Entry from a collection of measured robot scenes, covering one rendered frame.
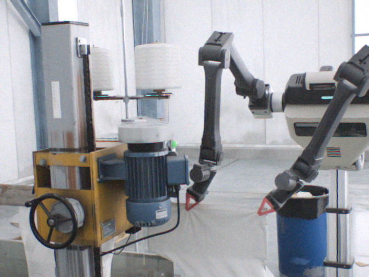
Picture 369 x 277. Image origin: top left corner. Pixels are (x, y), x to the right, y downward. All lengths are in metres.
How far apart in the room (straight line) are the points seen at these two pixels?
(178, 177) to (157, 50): 0.43
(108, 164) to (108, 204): 0.15
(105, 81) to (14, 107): 5.78
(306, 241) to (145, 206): 2.63
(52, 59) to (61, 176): 0.38
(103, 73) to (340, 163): 1.14
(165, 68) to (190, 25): 8.87
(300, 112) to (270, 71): 7.86
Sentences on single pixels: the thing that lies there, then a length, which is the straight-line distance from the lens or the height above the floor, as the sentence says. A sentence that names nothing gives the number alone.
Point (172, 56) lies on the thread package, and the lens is 1.86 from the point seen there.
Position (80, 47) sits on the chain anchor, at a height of 1.68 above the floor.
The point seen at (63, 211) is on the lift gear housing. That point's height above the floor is 1.15.
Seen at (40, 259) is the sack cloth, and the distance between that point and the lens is 2.45.
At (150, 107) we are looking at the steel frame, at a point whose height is 1.01.
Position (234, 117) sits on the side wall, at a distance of 10.41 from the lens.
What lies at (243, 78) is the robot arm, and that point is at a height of 1.56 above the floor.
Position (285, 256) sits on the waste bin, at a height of 0.16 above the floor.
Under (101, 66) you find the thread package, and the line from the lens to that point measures 1.98.
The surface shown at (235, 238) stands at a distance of 2.09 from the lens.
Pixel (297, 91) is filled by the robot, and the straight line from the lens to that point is 2.33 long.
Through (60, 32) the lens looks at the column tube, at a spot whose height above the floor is 1.73.
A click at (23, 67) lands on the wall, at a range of 7.92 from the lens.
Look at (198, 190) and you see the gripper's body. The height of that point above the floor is 1.14.
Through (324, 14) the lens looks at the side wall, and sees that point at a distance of 10.07.
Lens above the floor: 1.56
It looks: 6 degrees down
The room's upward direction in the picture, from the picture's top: 2 degrees counter-clockwise
